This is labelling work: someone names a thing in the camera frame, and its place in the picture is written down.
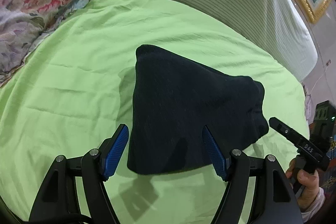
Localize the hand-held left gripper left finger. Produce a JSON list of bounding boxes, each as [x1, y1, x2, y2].
[[28, 123, 130, 224]]

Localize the green bed sheet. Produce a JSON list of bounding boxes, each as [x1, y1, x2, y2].
[[0, 0, 310, 224]]

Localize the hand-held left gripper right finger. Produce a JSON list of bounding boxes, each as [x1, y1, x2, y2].
[[202, 125, 302, 224]]

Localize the person's right forearm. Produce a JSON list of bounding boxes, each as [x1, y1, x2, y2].
[[297, 187, 326, 215]]

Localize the black cable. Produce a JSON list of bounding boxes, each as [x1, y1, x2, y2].
[[60, 214, 92, 224]]

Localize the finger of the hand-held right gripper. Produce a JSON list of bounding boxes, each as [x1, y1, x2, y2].
[[269, 117, 303, 148]]

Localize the white cable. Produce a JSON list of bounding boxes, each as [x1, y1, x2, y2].
[[312, 65, 328, 88]]

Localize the floral blanket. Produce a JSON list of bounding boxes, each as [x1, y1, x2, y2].
[[0, 0, 117, 86]]

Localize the person's right hand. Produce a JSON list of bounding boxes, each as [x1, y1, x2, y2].
[[286, 160, 319, 197]]

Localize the pink floral cloth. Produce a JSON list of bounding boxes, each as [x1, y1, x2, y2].
[[303, 85, 313, 122]]

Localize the black pants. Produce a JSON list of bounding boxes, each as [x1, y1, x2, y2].
[[127, 44, 269, 175]]

